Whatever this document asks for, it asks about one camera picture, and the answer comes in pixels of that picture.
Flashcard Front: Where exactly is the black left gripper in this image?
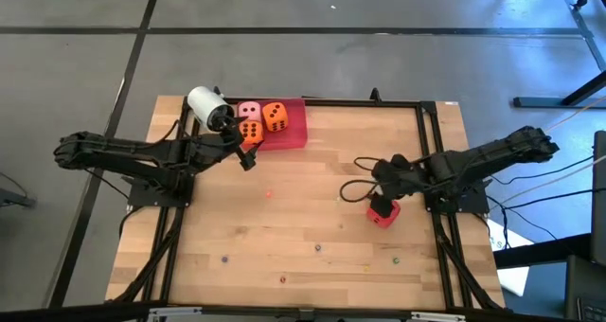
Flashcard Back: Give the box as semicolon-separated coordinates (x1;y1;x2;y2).
196;116;259;172

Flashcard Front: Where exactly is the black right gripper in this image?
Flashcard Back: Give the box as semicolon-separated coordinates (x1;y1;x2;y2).
370;153;427;218

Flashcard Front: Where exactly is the orange foam die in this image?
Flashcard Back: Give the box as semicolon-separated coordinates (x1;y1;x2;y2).
239;119;265;147
261;101;289;133

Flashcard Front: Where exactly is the magenta foam die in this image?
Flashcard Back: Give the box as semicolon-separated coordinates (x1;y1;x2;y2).
366;196;401;229

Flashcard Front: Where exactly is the pale pink foam die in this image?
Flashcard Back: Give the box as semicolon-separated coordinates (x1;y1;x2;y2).
237;100;262;123

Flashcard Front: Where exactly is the pink translucent plastic bin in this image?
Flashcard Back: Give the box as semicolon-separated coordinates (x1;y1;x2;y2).
235;98;309;152

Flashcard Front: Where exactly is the white paper sheet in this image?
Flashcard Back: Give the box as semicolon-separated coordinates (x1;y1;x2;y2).
487;217;530;297

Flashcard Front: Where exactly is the black floor stand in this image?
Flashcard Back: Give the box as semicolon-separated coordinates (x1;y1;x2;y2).
513;0;606;109

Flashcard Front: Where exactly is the black panel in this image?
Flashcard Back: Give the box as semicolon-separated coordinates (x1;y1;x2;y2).
590;130;606;266

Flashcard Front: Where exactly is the black box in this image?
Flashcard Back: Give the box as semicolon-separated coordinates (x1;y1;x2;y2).
565;254;606;322

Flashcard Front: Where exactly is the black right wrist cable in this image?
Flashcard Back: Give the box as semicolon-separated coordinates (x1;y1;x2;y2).
339;155;383;205

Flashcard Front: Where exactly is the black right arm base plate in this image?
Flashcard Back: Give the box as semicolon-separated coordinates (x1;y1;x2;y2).
424;182;491;215

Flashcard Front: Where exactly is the black aluminium table frame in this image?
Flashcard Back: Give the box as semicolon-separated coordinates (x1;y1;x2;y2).
106;87;508;313

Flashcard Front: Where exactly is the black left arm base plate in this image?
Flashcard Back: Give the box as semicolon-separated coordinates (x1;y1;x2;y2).
126;172;196;208

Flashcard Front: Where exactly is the black floor cable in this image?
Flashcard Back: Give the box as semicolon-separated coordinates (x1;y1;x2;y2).
487;154;596;187

